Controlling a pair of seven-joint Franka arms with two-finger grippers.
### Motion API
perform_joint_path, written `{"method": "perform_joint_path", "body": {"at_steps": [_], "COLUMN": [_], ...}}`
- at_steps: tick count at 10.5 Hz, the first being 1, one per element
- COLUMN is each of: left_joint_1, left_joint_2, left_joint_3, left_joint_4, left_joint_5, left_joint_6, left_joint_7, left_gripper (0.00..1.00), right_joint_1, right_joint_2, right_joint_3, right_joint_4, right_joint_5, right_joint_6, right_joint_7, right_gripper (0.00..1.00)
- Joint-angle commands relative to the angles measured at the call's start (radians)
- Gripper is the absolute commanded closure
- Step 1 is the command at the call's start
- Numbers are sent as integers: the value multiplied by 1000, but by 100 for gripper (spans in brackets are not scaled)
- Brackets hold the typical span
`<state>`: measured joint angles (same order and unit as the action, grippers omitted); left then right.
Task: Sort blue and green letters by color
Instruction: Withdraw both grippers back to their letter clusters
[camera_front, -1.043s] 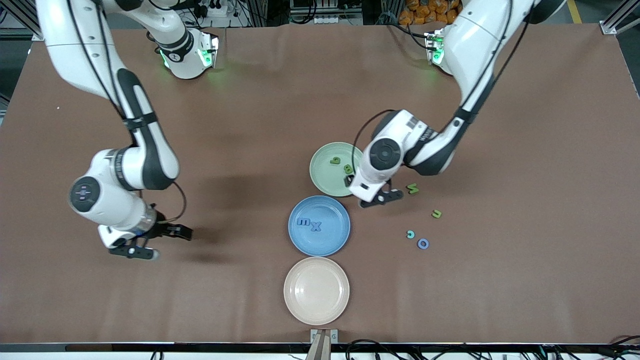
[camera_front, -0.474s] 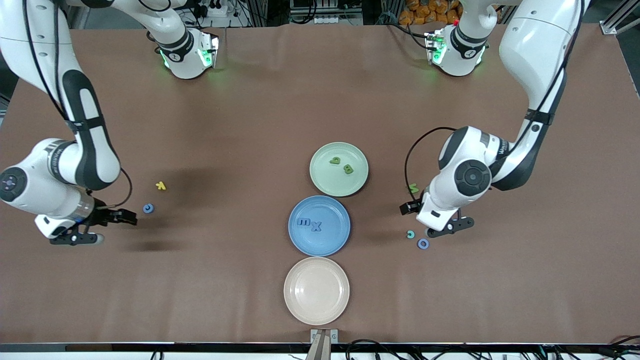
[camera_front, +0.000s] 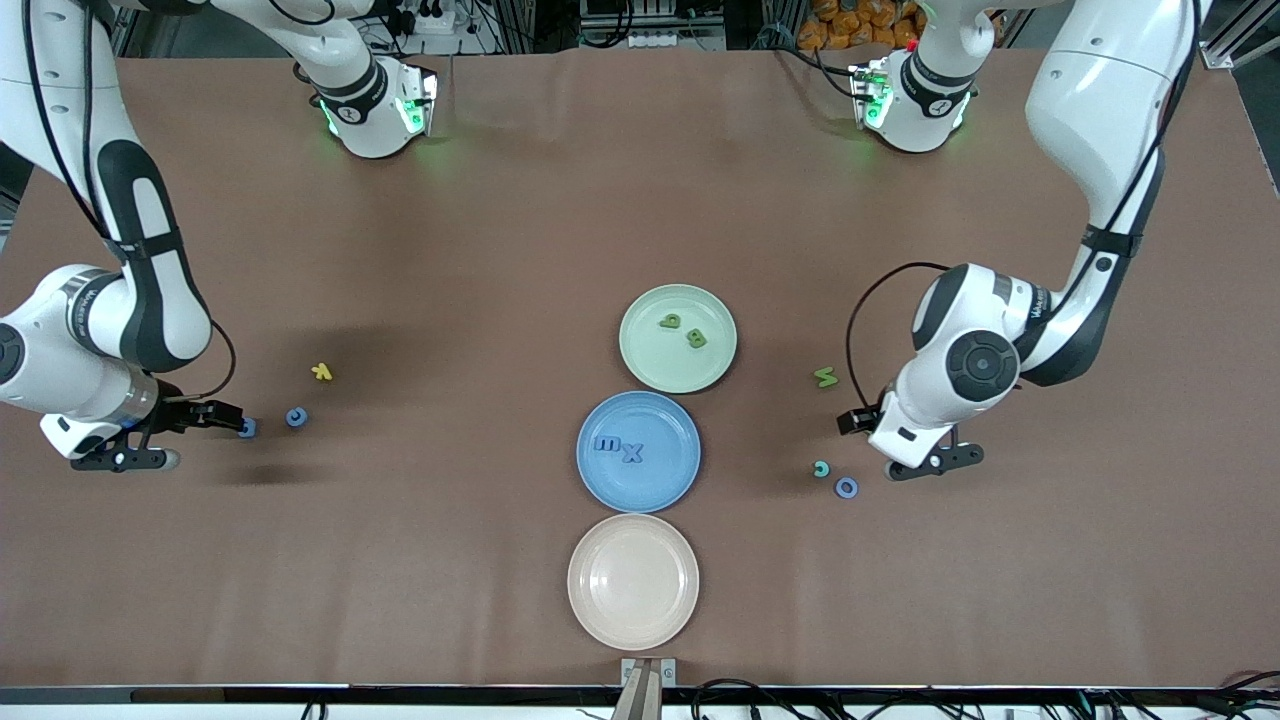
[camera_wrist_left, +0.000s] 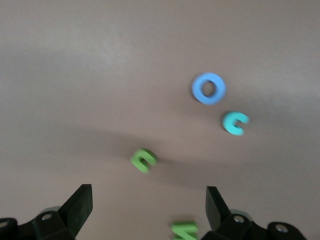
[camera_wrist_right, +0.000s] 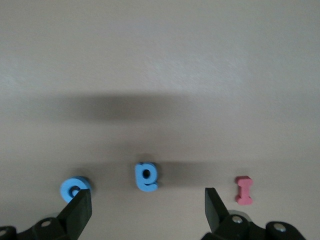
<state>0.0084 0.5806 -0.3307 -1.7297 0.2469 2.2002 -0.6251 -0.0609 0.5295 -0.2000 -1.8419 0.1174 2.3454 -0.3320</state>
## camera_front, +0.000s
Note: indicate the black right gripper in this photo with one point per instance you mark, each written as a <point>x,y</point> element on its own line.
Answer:
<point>181,414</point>

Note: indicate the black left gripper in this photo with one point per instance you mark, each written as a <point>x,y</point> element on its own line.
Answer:
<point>862,420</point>

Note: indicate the green foam letter B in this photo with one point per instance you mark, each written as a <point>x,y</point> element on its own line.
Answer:
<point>696,339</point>

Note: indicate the green foam letter q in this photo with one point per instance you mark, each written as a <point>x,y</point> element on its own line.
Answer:
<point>670,322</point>

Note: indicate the blue foam letter X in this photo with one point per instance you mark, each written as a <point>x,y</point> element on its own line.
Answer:
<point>631,454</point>

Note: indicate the blue foam letter E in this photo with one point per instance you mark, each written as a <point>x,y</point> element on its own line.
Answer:
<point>606,443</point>
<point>289,417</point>

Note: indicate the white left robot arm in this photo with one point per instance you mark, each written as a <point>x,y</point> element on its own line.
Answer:
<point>950,390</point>

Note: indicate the green foam letter M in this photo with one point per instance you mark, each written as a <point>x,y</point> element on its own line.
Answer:
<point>825,378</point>

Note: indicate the blue foam letter O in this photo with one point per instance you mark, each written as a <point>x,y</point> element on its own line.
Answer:
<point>838,488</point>

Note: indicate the yellow foam letter K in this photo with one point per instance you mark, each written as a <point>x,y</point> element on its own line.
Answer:
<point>321,371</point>

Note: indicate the pale green plate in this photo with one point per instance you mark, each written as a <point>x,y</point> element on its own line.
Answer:
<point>660,365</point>

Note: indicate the blue plate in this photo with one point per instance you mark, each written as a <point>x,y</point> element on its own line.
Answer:
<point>650,485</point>

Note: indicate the beige plate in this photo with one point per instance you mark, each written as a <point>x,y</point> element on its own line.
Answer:
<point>633,582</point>

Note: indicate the brown table cover sheet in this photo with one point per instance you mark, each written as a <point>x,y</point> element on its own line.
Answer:
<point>500,250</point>

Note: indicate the bag of oranges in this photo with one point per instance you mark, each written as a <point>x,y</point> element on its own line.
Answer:
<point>860,22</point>

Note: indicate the background equipment shelf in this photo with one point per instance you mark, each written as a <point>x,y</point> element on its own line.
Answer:
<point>650,25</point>

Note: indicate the white power strip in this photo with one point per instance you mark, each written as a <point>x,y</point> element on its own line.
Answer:
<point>432,18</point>

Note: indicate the black table edge rail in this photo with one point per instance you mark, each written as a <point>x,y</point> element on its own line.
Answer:
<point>400,693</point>

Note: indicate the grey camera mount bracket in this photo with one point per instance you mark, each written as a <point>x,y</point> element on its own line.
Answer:
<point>648,685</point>

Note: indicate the aluminium frame profile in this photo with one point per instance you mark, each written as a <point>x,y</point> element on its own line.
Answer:
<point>1225,55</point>

